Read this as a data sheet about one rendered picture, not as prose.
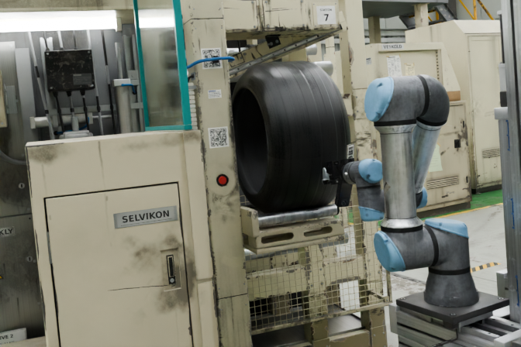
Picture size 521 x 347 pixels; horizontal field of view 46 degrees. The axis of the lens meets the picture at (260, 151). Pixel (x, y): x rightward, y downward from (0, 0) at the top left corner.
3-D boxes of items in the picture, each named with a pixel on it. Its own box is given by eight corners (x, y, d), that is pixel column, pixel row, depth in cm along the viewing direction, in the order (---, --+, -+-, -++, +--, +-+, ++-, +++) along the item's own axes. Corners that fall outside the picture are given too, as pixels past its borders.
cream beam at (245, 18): (209, 33, 249) (206, -3, 248) (194, 42, 273) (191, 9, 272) (342, 29, 270) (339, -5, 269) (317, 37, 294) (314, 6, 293)
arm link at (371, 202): (399, 218, 190) (395, 183, 190) (365, 222, 187) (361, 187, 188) (388, 217, 197) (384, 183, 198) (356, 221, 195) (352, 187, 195)
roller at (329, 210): (253, 229, 226) (255, 224, 222) (250, 219, 228) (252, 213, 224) (336, 217, 238) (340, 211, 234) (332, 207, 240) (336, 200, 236)
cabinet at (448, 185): (416, 221, 660) (408, 105, 652) (381, 214, 710) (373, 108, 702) (474, 207, 705) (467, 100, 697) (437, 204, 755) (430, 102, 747)
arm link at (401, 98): (440, 272, 168) (428, 72, 164) (390, 280, 164) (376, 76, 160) (419, 262, 179) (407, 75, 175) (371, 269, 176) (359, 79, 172)
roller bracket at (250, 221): (253, 238, 219) (250, 211, 218) (221, 223, 256) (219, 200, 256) (261, 237, 220) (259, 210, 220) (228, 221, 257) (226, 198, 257)
